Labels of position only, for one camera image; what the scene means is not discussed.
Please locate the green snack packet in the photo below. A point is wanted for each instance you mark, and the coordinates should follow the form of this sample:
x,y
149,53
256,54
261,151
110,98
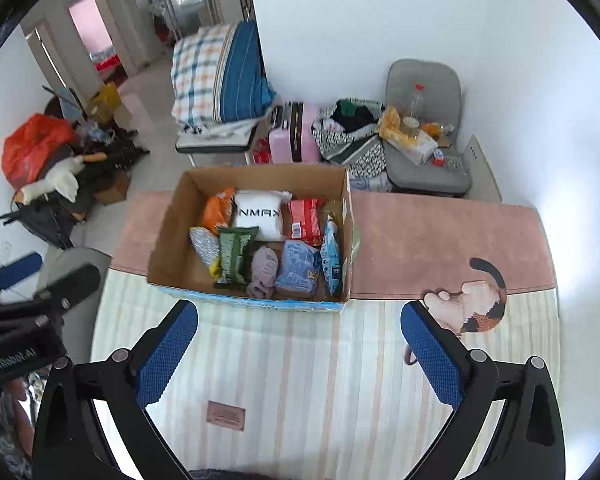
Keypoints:
x,y
235,255

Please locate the plaid folded bedding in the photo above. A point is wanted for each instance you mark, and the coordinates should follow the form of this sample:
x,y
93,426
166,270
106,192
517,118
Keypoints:
x,y
215,75

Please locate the black folded stroller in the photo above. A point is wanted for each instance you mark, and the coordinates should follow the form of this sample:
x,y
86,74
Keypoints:
x,y
45,220

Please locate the white wrapped packet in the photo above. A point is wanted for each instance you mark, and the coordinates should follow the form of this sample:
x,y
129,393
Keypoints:
x,y
415,147

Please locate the white flat board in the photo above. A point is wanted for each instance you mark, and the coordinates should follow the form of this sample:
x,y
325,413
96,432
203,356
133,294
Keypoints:
x,y
482,170

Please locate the lemon-shaped silver pouch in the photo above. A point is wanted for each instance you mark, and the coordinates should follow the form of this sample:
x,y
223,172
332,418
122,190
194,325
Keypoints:
x,y
205,247

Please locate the grey cushioned chair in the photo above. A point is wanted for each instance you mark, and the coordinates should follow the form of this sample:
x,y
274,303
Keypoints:
x,y
422,72

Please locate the purple socks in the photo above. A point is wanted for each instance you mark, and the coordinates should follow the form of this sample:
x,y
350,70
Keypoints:
x,y
264,270

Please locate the small brown cardboard box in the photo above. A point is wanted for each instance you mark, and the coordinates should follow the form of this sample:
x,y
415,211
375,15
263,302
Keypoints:
x,y
114,189

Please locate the yellow bag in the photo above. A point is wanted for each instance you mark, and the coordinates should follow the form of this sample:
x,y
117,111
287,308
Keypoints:
x,y
104,102

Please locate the red snack packet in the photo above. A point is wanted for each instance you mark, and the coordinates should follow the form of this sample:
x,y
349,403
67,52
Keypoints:
x,y
305,220

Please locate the black white patterned bag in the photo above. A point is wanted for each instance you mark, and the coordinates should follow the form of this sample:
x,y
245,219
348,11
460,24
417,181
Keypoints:
x,y
350,152

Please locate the orange snack packet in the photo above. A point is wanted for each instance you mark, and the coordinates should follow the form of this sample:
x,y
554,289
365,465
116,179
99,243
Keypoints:
x,y
217,210

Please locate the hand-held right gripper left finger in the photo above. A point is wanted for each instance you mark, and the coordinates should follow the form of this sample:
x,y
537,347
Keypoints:
x,y
167,350

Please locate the person's left forearm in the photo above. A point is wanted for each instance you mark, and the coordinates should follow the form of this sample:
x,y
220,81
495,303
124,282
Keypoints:
x,y
2,435

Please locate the pink suitcase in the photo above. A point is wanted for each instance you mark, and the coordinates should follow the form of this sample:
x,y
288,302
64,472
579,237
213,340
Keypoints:
x,y
302,140

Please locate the white plastic bag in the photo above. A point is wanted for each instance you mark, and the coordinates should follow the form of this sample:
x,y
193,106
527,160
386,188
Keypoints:
x,y
257,215

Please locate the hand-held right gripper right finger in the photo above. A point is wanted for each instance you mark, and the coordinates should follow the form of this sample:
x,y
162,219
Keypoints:
x,y
432,355

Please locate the clear plastic bottle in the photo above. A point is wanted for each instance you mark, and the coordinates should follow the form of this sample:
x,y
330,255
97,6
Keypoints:
x,y
417,100

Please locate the white goose plush toy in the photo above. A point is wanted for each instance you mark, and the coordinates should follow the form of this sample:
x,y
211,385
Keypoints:
x,y
60,180

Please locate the light blue tissue packet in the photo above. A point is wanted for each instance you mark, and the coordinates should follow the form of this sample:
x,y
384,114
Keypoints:
x,y
297,267

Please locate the yellow packet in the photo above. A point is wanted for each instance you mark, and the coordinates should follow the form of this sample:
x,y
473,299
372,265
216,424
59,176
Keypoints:
x,y
391,125

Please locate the slim blue white packet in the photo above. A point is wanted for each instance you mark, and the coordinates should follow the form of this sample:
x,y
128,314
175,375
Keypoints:
x,y
331,255

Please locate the orange plastic bag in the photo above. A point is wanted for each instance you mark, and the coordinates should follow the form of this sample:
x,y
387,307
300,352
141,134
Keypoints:
x,y
32,147

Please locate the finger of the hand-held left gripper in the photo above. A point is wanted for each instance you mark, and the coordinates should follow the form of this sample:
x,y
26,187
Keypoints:
x,y
72,282
17,268

